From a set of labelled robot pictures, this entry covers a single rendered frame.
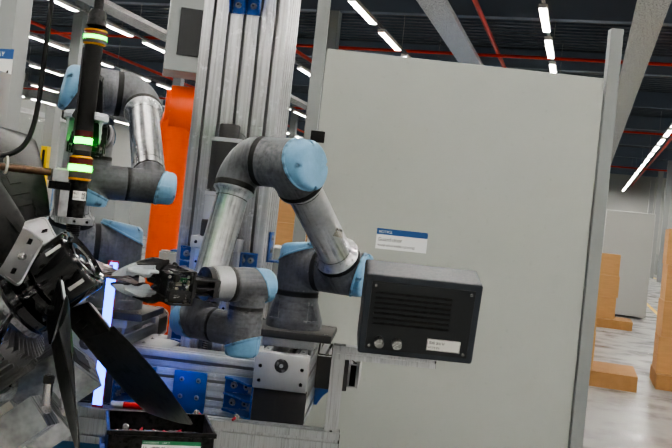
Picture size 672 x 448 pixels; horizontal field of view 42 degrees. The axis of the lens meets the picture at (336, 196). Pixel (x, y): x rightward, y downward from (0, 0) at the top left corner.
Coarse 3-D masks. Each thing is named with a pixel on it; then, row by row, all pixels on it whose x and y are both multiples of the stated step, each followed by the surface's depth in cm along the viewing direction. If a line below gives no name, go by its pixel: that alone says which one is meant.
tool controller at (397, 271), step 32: (384, 288) 194; (416, 288) 194; (448, 288) 194; (480, 288) 194; (384, 320) 196; (416, 320) 196; (448, 320) 195; (384, 352) 198; (416, 352) 198; (448, 352) 198
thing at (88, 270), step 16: (64, 240) 151; (80, 240) 159; (48, 256) 150; (64, 256) 149; (32, 272) 150; (48, 272) 149; (64, 272) 149; (80, 272) 150; (96, 272) 158; (16, 288) 149; (32, 288) 150; (48, 288) 149; (80, 288) 151; (96, 288) 153; (16, 304) 148; (32, 304) 150; (48, 304) 152; (32, 320) 149
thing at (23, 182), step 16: (0, 128) 170; (0, 144) 167; (16, 144) 170; (32, 144) 173; (0, 160) 164; (16, 160) 166; (32, 160) 169; (0, 176) 161; (16, 176) 163; (32, 176) 166; (16, 192) 161; (32, 192) 163; (32, 208) 161; (48, 208) 163
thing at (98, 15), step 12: (96, 0) 165; (96, 12) 164; (96, 24) 167; (72, 180) 163; (72, 192) 163; (84, 192) 164; (72, 204) 163; (84, 204) 164; (72, 216) 163; (72, 228) 164
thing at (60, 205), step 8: (48, 176) 162; (56, 176) 161; (64, 176) 162; (48, 184) 163; (56, 184) 161; (64, 184) 161; (56, 192) 163; (64, 192) 162; (56, 200) 163; (64, 200) 162; (56, 208) 162; (64, 208) 162; (56, 216) 163; (64, 216) 162; (80, 224) 162; (88, 224) 163
